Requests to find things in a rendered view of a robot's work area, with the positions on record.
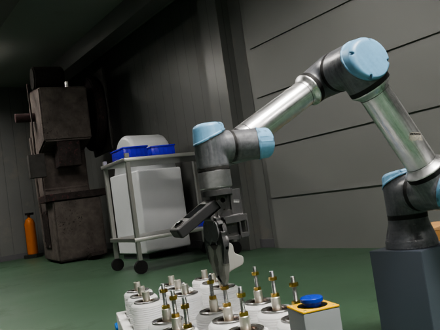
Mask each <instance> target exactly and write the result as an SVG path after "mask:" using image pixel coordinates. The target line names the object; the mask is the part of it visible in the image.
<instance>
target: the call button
mask: <svg viewBox="0 0 440 330"><path fill-rule="evenodd" d="M322 301H323V296H321V295H305V296H303V297H301V298H300V302H301V303H302V304H303V306H304V307H315V306H319V305H321V302H322Z"/></svg>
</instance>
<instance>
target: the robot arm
mask: <svg viewBox="0 0 440 330"><path fill-rule="evenodd" d="M388 60H389V57H388V54H387V52H386V50H385V49H384V47H383V46H382V45H381V44H380V43H379V42H377V41H376V40H374V39H370V38H366V37H362V38H358V39H355V40H352V41H349V42H347V43H346V44H344V45H343V46H341V47H339V48H337V49H335V50H333V51H331V52H329V53H327V54H325V55H324V56H322V57H321V58H320V59H319V60H318V61H316V62H315V63H314V64H313V65H312V66H310V67H309V68H308V69H307V70H306V71H305V72H304V73H302V74H301V75H299V76H298V77H297V78H296V80H295V84H294V85H292V86H291V87H289V88H288V89H287V90H285V91H284V92H282V93H281V94H280V95H279V96H277V97H276V98H274V99H273V100H272V101H270V102H269V103H268V104H266V105H265V106H264V107H262V108H261V109H260V110H258V111H257V112H256V113H254V114H252V116H250V117H249V118H247V119H246V120H245V121H243V122H242V123H240V124H239V125H238V126H237V127H235V128H234V129H233V130H225V128H224V126H223V123H222V122H206V123H202V124H198V125H196V126H195V127H194V128H193V129H192V140H193V147H194V153H195V159H196V167H197V172H198V182H199V187H200V190H201V191H203V192H202V193H201V195H202V198H205V197H209V198H210V200H204V201H203V202H202V203H200V204H199V205H198V206H197V207H195V209H193V210H192V211H191V212H189V213H188V214H187V215H186V216H184V218H182V219H181V220H180V221H178V222H177V223H176V224H175V225H174V226H173V227H172V228H170V232H171V234H172V235H173V237H174V238H184V237H186V236H187V235H188V234H189V233H190V232H191V231H192V230H194V229H195V228H196V227H197V226H198V225H199V224H201V223H202V222H203V221H204V223H203V232H204V244H205V248H206V253H207V256H208V259H209V262H210V264H211V267H212V269H213V271H214V274H215V276H216V278H217V279H218V280H219V282H220V283H221V281H222V282H223V283H224V284H225V285H228V281H229V272H230V271H232V270H234V269H235V268H238V267H239V266H241V265H242V264H243V263H244V258H243V257H242V256H241V255H239V254H236V253H235V252H234V248H233V245H232V244H231V243H229V240H239V239H241V238H245V237H247V236H250V233H249V225H248V217H247V214H246V213H243V211H242V202H241V197H240V189H232V188H230V187H231V186H232V179H231V174H230V166H231V165H234V164H238V163H241V162H246V161H249V160H257V159H259V160H261V159H262V158H268V157H270V156H271V155H272V154H273V152H274V147H275V142H274V136H273V134H274V133H275V132H277V131H278V130H279V129H280V128H282V127H283V126H284V125H286V124H287V123H288V122H289V121H291V120H292V119H294V118H295V117H296V116H297V115H299V114H300V113H301V112H303V111H304V110H305V109H306V108H308V107H309V106H310V105H317V104H319V103H320V102H321V101H323V100H324V99H326V98H328V97H331V96H333V95H335V94H338V93H341V92H344V91H347V93H348V95H349V96H350V97H351V99H352V100H354V101H360V102H361V103H362V105H363V106H364V108H365V109H366V111H367V112H368V114H369V115H370V117H371V118H372V119H373V121H374V122H375V124H376V125H377V127H378V129H379V130H380V131H381V133H382V135H383V136H384V137H385V139H386V141H387V142H388V143H389V144H390V146H391V148H392V149H393V150H394V152H395V154H396V155H397V157H398V158H399V159H400V161H401V163H402V164H403V165H404V167H405V168H404V169H401V170H396V171H393V172H389V173H387V174H385V175H383V177H382V190H383V193H384V201H385V205H386V213H387V217H388V229H387V233H386V241H385V243H386V249H388V250H411V249H422V248H429V247H433V246H436V245H438V244H439V239H438V236H437V235H436V232H435V230H434V228H433V226H432V224H431V223H430V220H429V218H428V211H434V210H440V155H437V154H435V153H434V152H433V150H432V149H431V147H430V146H429V144H428V142H427V141H426V140H425V138H424V136H423V135H422V134H421V132H420V130H419V129H418V127H417V126H416V124H415V123H414V121H413V120H412V118H411V117H410V115H409V114H408V112H407V111H406V109H405V108H404V106H403V105H402V103H401V102H400V100H399V99H398V97H397V96H396V94H395V93H394V91H393V90H392V88H391V86H390V85H389V79H390V74H389V73H388V68H389V62H388ZM245 220H246V225H247V232H246V226H245ZM221 285H222V283H221Z"/></svg>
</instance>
